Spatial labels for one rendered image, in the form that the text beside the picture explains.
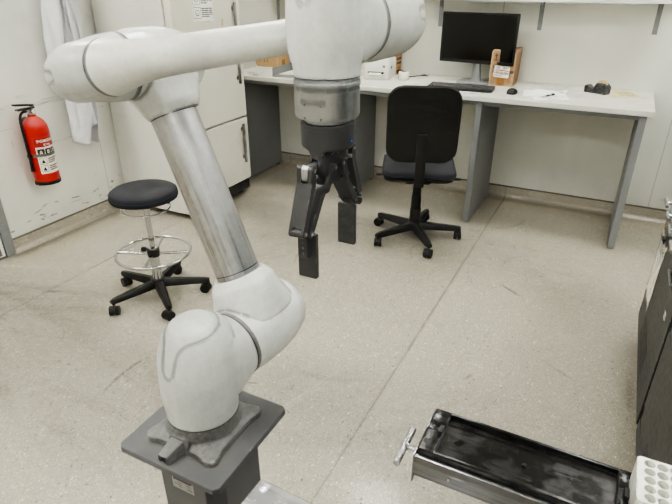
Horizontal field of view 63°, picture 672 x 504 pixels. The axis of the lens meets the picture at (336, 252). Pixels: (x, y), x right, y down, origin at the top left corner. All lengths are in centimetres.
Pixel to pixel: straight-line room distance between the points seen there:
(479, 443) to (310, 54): 76
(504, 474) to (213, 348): 58
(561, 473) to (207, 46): 94
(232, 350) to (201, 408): 13
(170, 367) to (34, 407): 156
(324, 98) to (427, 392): 185
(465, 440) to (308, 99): 70
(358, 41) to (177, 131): 57
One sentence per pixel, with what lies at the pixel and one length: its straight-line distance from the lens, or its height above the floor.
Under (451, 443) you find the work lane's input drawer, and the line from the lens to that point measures 110.
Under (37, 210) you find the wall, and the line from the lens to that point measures 408.
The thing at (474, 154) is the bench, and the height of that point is 51.
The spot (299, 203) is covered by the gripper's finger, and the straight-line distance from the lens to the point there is 74.
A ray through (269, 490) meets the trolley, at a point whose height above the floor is 82.
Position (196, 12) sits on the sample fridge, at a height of 138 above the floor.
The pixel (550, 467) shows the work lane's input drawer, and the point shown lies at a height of 80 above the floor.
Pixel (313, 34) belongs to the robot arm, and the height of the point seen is 152.
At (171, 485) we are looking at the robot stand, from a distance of 134.
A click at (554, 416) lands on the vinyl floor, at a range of 245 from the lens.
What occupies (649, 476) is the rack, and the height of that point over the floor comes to 86.
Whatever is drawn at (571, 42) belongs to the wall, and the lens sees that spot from 430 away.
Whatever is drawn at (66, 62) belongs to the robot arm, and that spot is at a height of 145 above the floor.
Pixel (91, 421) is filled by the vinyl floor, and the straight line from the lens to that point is 247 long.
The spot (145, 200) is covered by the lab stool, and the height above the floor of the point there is 62.
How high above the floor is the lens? 158
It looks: 27 degrees down
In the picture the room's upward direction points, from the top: straight up
